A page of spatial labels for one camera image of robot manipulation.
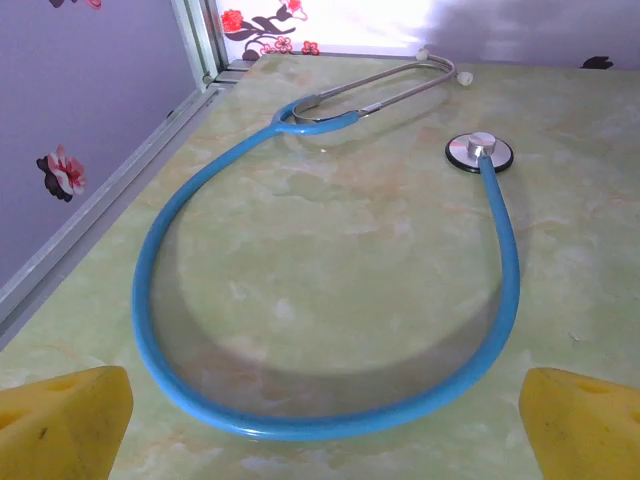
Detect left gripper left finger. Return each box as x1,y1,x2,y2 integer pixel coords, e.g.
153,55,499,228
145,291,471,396
0,364,134,480

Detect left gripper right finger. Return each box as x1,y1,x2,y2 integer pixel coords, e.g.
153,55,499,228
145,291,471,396
518,367,640,480

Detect blue stethoscope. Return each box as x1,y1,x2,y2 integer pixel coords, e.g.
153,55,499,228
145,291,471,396
130,46,522,442

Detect aluminium table side rail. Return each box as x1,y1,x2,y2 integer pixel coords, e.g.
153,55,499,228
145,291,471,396
0,82,226,346

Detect aluminium frame post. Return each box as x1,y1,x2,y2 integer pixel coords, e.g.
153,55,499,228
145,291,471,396
169,0,231,92

